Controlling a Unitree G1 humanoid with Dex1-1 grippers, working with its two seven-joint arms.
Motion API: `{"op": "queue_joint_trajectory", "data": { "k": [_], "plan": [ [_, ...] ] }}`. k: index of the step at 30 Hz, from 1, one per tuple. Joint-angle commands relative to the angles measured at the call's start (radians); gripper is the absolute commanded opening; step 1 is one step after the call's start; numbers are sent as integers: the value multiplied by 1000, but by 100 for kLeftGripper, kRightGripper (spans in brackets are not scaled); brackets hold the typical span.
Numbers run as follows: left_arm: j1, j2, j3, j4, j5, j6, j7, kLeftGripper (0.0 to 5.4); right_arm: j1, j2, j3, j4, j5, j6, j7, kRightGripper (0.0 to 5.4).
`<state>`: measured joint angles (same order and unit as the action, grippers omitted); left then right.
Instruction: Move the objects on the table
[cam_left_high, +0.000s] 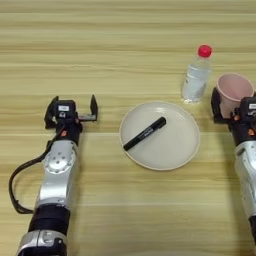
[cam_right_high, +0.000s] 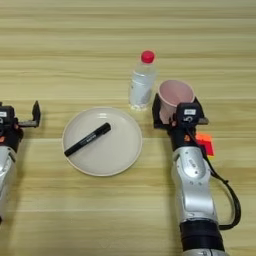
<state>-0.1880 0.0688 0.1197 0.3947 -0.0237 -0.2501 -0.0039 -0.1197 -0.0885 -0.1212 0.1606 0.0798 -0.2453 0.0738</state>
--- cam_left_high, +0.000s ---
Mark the beige round plate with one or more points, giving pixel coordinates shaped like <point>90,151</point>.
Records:
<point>170,146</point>

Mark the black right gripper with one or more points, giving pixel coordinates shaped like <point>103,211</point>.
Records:
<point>243,131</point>

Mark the black marker pen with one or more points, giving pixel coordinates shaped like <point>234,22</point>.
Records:
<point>145,133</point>

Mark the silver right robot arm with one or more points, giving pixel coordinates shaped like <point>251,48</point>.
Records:
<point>248,180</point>

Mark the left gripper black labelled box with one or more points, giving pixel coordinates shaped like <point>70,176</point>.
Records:
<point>65,108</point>

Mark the clear bottle with red cap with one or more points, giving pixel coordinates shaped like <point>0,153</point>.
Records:
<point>196,80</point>

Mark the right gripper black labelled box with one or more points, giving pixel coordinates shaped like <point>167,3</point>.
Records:
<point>249,108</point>

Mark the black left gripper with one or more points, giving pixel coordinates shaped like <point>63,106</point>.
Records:
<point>69,130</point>

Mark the pink plastic cup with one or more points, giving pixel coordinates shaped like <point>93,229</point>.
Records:
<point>233,90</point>

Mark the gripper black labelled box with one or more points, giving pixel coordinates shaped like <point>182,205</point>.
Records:
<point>65,108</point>
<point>249,108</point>

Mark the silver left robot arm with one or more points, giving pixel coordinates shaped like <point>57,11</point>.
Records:
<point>55,186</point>

